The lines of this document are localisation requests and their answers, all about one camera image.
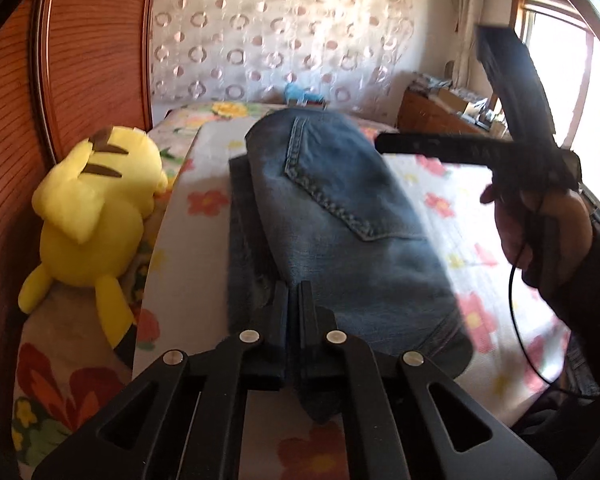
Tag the wooden dresser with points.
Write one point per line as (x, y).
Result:
(430, 115)

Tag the person's right hand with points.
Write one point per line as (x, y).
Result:
(555, 240)

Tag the person's right forearm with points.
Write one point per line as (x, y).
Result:
(590, 295)

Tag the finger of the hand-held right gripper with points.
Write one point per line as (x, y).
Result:
(430, 147)
(517, 80)

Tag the blue plush toy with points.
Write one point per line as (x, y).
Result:
(300, 95)

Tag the wooden slatted headboard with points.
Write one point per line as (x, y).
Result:
(20, 110)

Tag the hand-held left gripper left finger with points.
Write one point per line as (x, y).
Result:
(279, 320)

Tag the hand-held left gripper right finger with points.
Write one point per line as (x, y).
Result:
(306, 325)

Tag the pink floral blanket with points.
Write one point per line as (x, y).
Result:
(70, 395)

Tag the person's leg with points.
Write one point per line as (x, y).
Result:
(585, 370)

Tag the blue denim pants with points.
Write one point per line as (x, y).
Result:
(340, 220)

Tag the white floral bed sheet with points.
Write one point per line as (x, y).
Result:
(195, 285)

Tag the yellow plush toy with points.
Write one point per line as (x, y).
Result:
(95, 220)

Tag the white curtain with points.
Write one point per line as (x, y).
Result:
(467, 25)

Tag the window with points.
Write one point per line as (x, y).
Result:
(570, 85)

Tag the pile of assorted small items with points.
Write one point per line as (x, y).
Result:
(455, 95)

